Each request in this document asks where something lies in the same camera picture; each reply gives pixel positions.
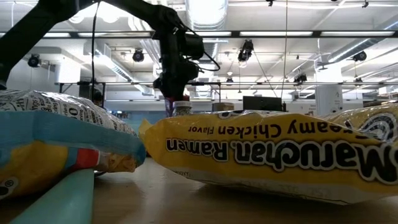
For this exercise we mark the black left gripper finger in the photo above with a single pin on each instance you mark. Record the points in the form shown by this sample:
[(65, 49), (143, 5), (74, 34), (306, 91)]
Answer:
[(175, 95)]

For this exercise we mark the background black metal frame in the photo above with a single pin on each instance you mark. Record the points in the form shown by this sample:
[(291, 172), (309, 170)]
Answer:
[(211, 83)]

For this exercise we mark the brown cup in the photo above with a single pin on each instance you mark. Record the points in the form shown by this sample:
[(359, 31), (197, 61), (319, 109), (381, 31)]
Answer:
[(223, 106)]

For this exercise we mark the silver ceiling ventilation duct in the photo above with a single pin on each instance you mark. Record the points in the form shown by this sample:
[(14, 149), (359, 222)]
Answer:
[(211, 12)]

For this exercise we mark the silver diagonal ceiling duct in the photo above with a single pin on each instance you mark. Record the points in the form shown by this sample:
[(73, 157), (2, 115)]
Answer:
[(357, 49)]

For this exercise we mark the black overhead light bar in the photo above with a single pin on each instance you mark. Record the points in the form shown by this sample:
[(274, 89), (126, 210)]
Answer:
[(235, 34)]

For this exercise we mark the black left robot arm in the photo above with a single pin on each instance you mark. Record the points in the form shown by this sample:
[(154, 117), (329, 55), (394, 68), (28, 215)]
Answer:
[(31, 37)]

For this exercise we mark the blue white snack bag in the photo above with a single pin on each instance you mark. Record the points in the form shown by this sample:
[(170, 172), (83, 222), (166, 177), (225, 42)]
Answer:
[(62, 137)]

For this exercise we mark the black monitor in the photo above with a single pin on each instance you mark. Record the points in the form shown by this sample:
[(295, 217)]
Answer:
[(262, 104)]

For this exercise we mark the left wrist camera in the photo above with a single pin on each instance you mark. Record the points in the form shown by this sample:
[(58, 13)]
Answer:
[(192, 46)]

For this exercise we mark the bagel seasoning jar white lid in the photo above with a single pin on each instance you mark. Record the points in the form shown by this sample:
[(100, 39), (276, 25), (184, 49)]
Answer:
[(183, 109)]

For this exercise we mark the black ceiling spotlight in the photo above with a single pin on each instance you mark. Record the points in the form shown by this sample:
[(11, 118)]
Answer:
[(360, 56), (138, 56), (245, 49), (300, 78), (34, 61)]

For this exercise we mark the yellow creamy chicken ramen packet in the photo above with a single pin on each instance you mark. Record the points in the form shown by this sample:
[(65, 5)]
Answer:
[(248, 168)]

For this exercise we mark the person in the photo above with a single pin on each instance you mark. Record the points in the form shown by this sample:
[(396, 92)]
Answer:
[(97, 97)]

